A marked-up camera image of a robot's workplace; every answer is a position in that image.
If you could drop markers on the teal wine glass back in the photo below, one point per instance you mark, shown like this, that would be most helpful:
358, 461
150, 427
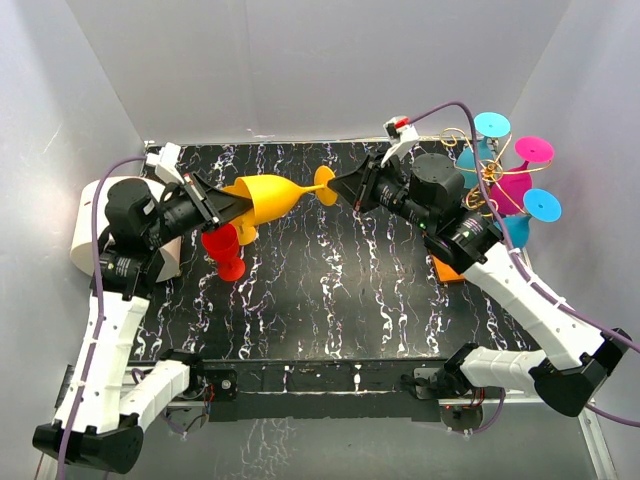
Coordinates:
488, 125

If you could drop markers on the magenta wine glass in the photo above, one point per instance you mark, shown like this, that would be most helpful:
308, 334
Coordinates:
507, 192

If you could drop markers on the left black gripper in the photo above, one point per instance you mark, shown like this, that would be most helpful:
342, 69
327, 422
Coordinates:
220, 205

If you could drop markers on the red wine glass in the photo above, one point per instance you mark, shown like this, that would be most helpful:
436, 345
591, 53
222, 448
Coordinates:
222, 246

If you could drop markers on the yellow wine glass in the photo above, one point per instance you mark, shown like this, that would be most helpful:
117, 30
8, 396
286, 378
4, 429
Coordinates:
273, 196

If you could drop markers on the white paper roll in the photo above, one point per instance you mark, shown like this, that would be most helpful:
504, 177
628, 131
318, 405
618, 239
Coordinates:
81, 249

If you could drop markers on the teal wine glass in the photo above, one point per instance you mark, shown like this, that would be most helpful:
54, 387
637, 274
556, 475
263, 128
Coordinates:
540, 205
488, 125

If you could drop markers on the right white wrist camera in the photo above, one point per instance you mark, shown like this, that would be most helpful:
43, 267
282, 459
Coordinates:
402, 136

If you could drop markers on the orange wine glass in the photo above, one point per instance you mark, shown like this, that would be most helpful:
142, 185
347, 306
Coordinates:
245, 230

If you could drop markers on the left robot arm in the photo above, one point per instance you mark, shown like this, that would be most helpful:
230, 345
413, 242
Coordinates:
97, 425

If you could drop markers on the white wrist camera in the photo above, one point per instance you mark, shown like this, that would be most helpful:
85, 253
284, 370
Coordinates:
402, 136
165, 163

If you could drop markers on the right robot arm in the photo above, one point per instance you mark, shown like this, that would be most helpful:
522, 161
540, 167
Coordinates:
573, 359

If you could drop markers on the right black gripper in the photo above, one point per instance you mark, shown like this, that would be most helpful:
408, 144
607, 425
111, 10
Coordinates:
358, 187

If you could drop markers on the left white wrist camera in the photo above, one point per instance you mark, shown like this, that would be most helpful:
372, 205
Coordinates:
165, 163

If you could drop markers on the teal wine glass front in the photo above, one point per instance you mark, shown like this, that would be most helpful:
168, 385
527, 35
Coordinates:
540, 205

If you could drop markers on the black front mounting bar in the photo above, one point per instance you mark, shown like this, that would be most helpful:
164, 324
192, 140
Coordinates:
318, 389

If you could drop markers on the gold wire glass rack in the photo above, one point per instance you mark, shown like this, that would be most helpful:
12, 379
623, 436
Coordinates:
477, 194

